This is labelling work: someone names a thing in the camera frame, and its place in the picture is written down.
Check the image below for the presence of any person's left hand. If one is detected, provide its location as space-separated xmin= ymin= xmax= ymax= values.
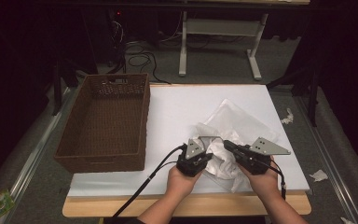
xmin=166 ymin=166 xmax=201 ymax=200

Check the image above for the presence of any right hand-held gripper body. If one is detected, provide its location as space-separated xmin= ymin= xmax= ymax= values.
xmin=235 ymin=136 xmax=292 ymax=175

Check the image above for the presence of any bundle of thin pale cables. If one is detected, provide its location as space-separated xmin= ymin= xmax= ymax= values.
xmin=110 ymin=21 xmax=125 ymax=43

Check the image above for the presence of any black device with red light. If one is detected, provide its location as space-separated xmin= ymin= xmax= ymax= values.
xmin=106 ymin=8 xmax=127 ymax=38

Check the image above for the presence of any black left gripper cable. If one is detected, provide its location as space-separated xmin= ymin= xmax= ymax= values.
xmin=111 ymin=143 xmax=188 ymax=219

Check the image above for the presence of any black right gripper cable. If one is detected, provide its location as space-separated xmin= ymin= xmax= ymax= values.
xmin=268 ymin=157 xmax=287 ymax=201

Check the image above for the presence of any white mesh laundry bag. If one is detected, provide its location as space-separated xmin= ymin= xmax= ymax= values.
xmin=193 ymin=98 xmax=280 ymax=194

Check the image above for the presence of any metal floor rail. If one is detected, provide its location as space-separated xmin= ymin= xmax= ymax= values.
xmin=293 ymin=95 xmax=358 ymax=224
xmin=0 ymin=88 xmax=76 ymax=224

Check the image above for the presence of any black metal stand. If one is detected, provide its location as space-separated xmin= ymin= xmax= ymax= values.
xmin=266 ymin=60 xmax=322 ymax=128
xmin=51 ymin=59 xmax=79 ymax=117

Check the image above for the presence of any white cloth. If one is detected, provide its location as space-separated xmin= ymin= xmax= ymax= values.
xmin=199 ymin=136 xmax=247 ymax=184

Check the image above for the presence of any person's right hand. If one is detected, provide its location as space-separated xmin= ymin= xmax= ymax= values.
xmin=237 ymin=156 xmax=282 ymax=203

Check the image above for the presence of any black floor cable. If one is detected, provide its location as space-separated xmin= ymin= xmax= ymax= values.
xmin=125 ymin=40 xmax=172 ymax=86

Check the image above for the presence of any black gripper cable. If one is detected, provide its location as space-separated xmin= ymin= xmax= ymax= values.
xmin=268 ymin=157 xmax=287 ymax=201
xmin=111 ymin=143 xmax=188 ymax=219

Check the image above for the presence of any white metal desk frame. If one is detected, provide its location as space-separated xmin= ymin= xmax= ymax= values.
xmin=178 ymin=11 xmax=269 ymax=81

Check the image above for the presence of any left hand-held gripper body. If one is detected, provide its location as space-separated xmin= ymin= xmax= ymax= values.
xmin=176 ymin=138 xmax=207 ymax=177

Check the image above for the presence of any brown wicker basket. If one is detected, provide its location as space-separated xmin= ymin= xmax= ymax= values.
xmin=53 ymin=73 xmax=152 ymax=175

